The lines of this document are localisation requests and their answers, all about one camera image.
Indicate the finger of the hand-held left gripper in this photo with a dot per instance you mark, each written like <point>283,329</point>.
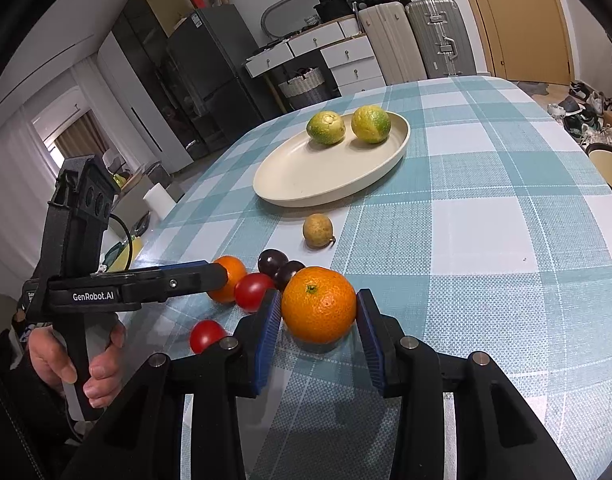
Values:
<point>186,265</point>
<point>186,282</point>

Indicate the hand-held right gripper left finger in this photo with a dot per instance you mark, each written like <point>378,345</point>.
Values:
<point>268,340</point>

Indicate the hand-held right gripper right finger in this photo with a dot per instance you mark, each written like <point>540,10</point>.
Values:
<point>371,345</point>

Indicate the small orange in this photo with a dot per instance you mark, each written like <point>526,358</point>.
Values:
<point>234,266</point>

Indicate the red tomato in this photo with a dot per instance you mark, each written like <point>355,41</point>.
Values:
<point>251,291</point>
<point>206,335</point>

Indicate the large orange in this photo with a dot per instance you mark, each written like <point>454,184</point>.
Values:
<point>318,305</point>

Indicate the dark purple plum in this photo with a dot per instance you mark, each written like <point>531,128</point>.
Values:
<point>271,261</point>
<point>286,276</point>

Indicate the tan round fruit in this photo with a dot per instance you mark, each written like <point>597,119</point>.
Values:
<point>317,230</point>

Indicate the cream oval plate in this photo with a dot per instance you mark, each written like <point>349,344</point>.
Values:
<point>311,175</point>

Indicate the person's left hand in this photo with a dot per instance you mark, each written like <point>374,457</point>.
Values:
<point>48,360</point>

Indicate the yellow cloth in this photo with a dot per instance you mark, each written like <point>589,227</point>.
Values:
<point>123,255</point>

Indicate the white paper towel roll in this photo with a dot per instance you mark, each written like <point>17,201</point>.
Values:
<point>158,200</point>

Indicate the brown curtain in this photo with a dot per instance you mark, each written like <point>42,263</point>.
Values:
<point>81,135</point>

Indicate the white tall cabinet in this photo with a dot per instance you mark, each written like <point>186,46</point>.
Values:
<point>136,125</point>

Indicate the white air conditioner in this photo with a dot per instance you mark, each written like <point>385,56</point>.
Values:
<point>36,110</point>

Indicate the teal checked tablecloth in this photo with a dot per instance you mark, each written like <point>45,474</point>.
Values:
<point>486,260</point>

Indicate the green-yellow citrus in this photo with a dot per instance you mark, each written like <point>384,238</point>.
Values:
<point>371,124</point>
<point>326,127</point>

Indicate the grey refrigerator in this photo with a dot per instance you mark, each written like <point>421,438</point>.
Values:
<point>211,60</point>

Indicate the woven laundry basket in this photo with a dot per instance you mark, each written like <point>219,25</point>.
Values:
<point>303,90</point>

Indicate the white drawer dresser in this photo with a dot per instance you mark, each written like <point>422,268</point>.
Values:
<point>346,55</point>

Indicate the oval mirror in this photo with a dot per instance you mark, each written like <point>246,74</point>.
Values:
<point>286,10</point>

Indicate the cream bowl with dark rim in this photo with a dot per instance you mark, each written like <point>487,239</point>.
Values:
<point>611,165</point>

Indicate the beige suitcase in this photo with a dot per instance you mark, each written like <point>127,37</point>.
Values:
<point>391,45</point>

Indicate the silver suitcase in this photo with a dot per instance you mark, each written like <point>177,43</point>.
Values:
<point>441,35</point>

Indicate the pile of shoes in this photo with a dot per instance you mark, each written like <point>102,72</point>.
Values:
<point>586,110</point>

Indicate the wooden door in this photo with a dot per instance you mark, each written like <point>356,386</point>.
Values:
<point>521,20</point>

